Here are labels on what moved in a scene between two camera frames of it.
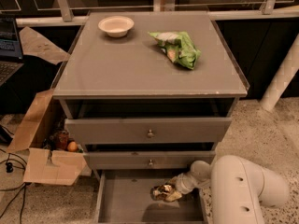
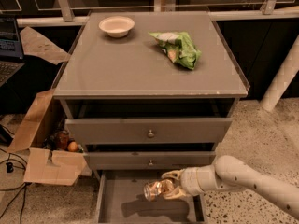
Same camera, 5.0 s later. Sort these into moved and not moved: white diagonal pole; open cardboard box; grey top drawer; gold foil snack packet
Moved: gold foil snack packet
Not moved: white diagonal pole; open cardboard box; grey top drawer
